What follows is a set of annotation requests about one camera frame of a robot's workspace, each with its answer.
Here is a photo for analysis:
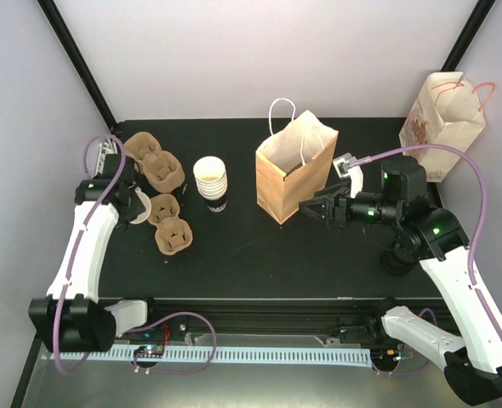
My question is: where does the brown paper bag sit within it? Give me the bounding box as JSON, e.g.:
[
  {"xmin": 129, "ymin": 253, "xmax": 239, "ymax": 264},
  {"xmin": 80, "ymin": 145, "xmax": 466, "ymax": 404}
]
[{"xmin": 255, "ymin": 110, "xmax": 339, "ymax": 224}]

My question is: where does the stack of paper cups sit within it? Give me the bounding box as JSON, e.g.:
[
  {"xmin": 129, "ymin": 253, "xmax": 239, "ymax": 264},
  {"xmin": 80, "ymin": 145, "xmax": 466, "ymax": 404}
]
[{"xmin": 193, "ymin": 156, "xmax": 228, "ymax": 213}]

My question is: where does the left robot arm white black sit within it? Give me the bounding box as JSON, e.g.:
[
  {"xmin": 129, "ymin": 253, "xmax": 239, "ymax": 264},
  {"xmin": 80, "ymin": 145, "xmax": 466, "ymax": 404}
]
[{"xmin": 28, "ymin": 154, "xmax": 162, "ymax": 353}]

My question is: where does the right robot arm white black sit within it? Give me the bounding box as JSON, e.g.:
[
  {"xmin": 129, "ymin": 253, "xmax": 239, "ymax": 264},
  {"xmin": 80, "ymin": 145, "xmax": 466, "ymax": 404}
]
[{"xmin": 299, "ymin": 155, "xmax": 502, "ymax": 406}]

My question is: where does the white printed paper bag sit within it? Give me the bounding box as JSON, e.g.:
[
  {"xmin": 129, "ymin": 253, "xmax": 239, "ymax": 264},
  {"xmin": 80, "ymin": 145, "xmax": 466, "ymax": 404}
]
[{"xmin": 398, "ymin": 71, "xmax": 497, "ymax": 184}]

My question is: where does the right controller board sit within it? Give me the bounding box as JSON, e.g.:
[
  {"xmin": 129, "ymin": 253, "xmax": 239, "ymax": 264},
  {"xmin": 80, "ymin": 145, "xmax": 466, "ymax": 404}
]
[{"xmin": 370, "ymin": 347, "xmax": 414, "ymax": 362}]

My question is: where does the controller board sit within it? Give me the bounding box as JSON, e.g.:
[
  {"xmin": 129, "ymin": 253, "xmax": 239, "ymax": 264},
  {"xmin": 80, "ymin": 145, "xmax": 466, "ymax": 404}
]
[
  {"xmin": 370, "ymin": 347, "xmax": 414, "ymax": 362},
  {"xmin": 133, "ymin": 344, "xmax": 164, "ymax": 359}
]

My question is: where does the pulp cup carrier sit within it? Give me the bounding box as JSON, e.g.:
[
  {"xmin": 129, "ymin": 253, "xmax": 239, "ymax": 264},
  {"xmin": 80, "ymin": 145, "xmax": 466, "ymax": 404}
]
[
  {"xmin": 142, "ymin": 150, "xmax": 185, "ymax": 194},
  {"xmin": 123, "ymin": 131, "xmax": 162, "ymax": 163},
  {"xmin": 147, "ymin": 194, "xmax": 193, "ymax": 256}
]

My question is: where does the lying white paper cup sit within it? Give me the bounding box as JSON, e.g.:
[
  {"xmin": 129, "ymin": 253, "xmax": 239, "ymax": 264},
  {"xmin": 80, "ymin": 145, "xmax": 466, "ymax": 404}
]
[{"xmin": 129, "ymin": 189, "xmax": 151, "ymax": 224}]

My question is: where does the rear pulp cup carrier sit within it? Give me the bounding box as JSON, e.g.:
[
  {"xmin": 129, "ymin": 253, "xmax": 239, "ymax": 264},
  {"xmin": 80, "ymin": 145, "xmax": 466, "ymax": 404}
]
[{"xmin": 123, "ymin": 131, "xmax": 162, "ymax": 163}]

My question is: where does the left controller board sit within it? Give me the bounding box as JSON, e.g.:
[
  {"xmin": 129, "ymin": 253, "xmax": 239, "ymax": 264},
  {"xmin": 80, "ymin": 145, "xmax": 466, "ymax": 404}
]
[{"xmin": 133, "ymin": 344, "xmax": 164, "ymax": 359}]

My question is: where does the bundle of white stirrers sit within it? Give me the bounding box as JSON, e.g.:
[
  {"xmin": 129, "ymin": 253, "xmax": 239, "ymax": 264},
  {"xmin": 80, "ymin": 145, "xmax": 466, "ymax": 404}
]
[{"xmin": 96, "ymin": 137, "xmax": 118, "ymax": 167}]

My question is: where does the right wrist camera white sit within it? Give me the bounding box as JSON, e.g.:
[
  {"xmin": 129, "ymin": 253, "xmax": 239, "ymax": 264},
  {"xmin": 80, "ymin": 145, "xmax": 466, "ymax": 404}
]
[{"xmin": 333, "ymin": 153, "xmax": 364, "ymax": 199}]

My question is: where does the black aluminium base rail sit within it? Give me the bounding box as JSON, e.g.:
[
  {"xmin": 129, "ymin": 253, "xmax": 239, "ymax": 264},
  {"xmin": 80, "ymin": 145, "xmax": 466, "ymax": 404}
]
[{"xmin": 148, "ymin": 298, "xmax": 379, "ymax": 343}]

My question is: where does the white slotted cable duct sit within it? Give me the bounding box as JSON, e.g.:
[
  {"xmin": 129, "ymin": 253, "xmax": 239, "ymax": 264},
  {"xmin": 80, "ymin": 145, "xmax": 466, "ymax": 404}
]
[{"xmin": 59, "ymin": 342, "xmax": 372, "ymax": 367}]

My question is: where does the right black frame post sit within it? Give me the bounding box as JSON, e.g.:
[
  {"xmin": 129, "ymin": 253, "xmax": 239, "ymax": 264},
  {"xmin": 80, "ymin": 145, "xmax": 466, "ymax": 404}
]
[{"xmin": 440, "ymin": 0, "xmax": 496, "ymax": 72}]

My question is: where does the black frame post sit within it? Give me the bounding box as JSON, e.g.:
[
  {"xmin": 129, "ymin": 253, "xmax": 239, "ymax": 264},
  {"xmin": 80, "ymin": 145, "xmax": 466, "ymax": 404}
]
[
  {"xmin": 37, "ymin": 0, "xmax": 117, "ymax": 132},
  {"xmin": 440, "ymin": 0, "xmax": 496, "ymax": 72}
]

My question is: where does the left black frame post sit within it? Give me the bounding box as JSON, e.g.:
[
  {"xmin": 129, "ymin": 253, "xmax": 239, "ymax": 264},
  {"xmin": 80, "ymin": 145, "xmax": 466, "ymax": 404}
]
[{"xmin": 37, "ymin": 0, "xmax": 117, "ymax": 132}]

